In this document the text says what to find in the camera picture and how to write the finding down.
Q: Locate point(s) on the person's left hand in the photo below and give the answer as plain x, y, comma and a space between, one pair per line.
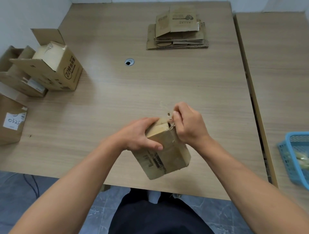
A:
135, 137

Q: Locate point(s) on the person's right hand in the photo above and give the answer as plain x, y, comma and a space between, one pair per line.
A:
193, 125

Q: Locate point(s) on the person's left thumb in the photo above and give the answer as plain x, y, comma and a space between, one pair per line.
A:
154, 144

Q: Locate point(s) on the person's right fingers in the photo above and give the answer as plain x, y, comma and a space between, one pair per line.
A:
178, 120

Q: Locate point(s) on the small tape strip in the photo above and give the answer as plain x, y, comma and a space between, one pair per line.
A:
169, 116

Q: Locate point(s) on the small plain cardboard box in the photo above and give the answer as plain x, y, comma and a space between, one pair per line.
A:
164, 154

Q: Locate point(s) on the person's right forearm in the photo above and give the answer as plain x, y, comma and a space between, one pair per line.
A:
246, 188

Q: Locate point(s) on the person's left forearm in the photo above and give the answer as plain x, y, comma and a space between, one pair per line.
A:
72, 190

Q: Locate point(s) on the person's dark trousers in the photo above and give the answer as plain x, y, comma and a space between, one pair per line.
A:
157, 217

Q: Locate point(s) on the stack of flattened cardboard boxes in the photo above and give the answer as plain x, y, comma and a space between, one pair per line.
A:
177, 31

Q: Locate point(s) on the blue plastic basket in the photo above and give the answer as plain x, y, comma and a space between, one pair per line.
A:
293, 154

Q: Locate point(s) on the open printed cardboard box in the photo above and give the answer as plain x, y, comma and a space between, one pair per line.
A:
56, 68

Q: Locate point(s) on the pale yellow packets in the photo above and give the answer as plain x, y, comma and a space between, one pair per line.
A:
302, 159

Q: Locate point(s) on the cardboard box with white label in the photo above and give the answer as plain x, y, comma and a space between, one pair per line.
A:
10, 120

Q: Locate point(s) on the open low cardboard box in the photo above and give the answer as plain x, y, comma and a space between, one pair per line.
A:
21, 82

